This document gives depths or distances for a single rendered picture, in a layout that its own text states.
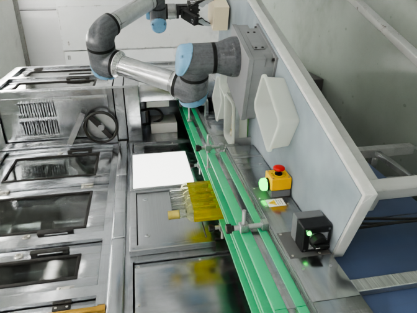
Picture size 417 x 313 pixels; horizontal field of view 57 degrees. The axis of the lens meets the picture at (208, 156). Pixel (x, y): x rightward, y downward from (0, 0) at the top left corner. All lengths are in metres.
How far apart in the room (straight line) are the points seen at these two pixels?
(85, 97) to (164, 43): 2.82
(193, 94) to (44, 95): 1.21
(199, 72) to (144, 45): 3.74
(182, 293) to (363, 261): 0.62
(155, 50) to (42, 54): 1.57
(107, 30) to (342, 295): 1.26
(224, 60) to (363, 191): 0.75
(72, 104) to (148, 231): 1.15
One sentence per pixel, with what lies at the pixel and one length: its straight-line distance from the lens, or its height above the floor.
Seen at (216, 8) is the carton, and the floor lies 0.83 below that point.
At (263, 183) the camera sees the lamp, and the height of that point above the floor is 0.85.
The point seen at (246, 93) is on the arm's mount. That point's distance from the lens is 1.42.
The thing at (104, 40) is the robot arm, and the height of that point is 1.35.
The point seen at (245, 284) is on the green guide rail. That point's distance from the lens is 1.25.
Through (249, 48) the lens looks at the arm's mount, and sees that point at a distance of 1.41.
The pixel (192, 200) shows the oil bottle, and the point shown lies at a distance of 1.52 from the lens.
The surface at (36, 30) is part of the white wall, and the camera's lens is 5.75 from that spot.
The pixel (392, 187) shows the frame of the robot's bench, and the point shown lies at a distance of 1.04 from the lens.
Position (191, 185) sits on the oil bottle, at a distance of 1.62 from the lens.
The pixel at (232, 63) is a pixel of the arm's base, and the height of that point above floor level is 0.89.
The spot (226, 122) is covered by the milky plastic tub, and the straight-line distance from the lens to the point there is 1.86.
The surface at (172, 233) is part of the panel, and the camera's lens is 1.60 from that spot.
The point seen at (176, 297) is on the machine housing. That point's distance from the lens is 1.39.
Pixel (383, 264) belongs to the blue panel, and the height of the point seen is 0.63.
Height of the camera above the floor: 1.22
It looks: 9 degrees down
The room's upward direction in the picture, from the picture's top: 95 degrees counter-clockwise
